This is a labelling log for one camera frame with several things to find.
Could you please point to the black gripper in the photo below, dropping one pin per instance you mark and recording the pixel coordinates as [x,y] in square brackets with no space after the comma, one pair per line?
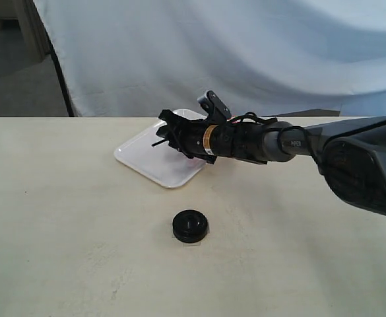
[241,141]

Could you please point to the red flag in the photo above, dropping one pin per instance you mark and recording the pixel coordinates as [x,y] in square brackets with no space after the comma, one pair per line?
[159,142]

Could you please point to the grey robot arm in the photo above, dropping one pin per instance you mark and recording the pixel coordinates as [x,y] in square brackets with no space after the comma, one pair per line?
[349,154]

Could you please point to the black round flag base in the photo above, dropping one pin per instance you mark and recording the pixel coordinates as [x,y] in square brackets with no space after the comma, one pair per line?
[190,226]

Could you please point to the white plastic tray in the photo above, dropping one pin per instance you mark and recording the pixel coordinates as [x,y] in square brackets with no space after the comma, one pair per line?
[160,164]

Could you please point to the white backdrop cloth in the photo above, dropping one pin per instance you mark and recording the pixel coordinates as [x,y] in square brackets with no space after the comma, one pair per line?
[135,58]

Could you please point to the wooden furniture in background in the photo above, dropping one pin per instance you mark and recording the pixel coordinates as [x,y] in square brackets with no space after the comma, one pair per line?
[33,32]

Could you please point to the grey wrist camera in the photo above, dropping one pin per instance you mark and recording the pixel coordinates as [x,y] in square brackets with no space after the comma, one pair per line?
[217,111]

